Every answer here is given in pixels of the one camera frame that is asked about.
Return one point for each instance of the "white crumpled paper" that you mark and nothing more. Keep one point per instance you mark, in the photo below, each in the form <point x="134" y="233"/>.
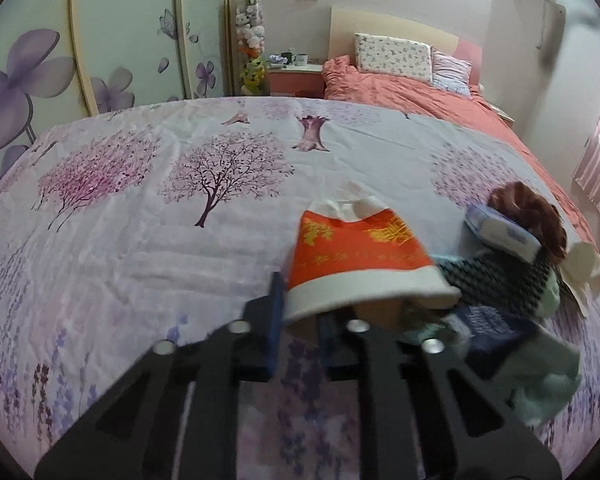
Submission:
<point x="582" y="265"/>

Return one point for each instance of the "brown-haired doll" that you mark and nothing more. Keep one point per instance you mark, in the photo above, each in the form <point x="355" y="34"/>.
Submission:
<point x="525" y="207"/>

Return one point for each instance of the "white mug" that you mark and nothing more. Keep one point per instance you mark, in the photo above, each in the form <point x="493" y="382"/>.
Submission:
<point x="301" y="60"/>

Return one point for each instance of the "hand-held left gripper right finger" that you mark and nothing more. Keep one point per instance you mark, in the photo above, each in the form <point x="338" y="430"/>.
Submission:
<point x="326" y="345"/>

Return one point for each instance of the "striped pillow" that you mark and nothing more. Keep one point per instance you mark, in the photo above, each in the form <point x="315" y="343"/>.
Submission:
<point x="452" y="72"/>

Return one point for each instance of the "light green cloth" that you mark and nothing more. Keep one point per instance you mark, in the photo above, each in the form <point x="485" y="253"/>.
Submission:
<point x="545" y="385"/>

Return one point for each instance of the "blue white tissue pack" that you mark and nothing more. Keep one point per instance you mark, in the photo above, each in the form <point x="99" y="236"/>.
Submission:
<point x="500" y="232"/>

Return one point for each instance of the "red white santa hat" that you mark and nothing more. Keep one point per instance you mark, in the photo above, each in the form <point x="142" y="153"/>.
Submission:
<point x="360" y="255"/>

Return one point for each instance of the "yellow green plush toy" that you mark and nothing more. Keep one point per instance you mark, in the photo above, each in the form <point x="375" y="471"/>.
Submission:
<point x="253" y="76"/>

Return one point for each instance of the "flower printed wardrobe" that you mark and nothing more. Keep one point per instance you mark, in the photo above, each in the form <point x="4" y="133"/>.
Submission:
<point x="120" y="25"/>

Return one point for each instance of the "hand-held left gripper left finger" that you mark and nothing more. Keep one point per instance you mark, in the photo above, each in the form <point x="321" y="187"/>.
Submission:
<point x="275" y="315"/>

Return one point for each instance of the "navy blue packet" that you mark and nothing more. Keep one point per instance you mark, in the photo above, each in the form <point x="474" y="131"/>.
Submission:
<point x="490" y="335"/>

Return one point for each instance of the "black white patterned cloth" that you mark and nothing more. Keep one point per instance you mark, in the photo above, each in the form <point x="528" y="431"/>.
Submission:
<point x="500" y="280"/>

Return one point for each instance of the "hanging column of plush toys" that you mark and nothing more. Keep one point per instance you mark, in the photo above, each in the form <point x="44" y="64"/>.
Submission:
<point x="250" y="25"/>

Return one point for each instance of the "floral pillow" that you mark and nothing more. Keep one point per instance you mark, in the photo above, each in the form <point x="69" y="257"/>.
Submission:
<point x="392" y="57"/>

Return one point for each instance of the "wooden bedside table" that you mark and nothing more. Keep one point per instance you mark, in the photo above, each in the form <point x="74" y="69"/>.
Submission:
<point x="502" y="115"/>

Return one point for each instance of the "pink nightstand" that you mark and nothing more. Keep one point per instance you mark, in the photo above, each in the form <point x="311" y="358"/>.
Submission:
<point x="295" y="82"/>

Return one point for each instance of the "beige pink headboard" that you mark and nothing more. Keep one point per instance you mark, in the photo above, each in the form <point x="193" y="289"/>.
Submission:
<point x="380" y="22"/>

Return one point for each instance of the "orange duvet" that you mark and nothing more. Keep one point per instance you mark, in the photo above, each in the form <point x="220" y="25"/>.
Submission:
<point x="405" y="95"/>

